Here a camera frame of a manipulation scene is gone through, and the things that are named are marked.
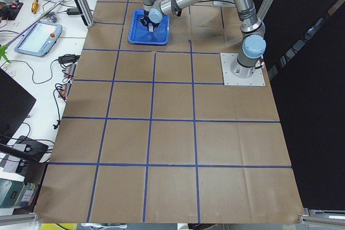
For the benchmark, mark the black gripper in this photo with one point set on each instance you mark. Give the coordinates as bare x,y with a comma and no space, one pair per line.
145,20

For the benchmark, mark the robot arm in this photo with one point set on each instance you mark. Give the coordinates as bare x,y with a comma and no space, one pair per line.
252,28

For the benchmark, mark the blue plastic tray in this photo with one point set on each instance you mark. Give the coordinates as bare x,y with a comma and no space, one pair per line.
140,34

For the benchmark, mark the black power adapter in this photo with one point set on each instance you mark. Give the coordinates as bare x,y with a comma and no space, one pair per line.
72,11

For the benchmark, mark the brown paper table cover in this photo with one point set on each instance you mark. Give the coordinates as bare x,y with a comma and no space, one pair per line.
151,133

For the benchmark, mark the teach pendant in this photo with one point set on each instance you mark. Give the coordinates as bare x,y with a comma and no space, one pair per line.
39,39

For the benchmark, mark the yellow metal cylinder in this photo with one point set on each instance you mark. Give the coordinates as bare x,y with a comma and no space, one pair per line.
35,6

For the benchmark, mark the black monitor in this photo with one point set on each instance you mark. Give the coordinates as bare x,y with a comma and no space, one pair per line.
16,104

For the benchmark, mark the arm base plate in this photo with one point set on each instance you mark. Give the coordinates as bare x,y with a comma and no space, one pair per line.
236,75
227,3

